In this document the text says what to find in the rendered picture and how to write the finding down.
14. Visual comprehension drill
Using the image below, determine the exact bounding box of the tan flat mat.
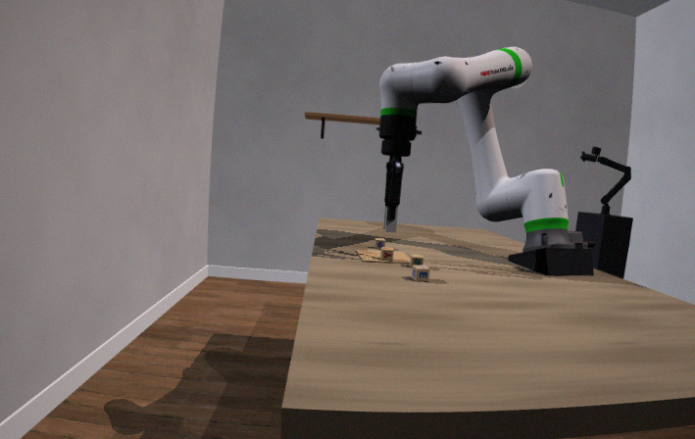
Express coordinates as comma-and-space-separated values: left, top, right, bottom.
356, 250, 410, 264

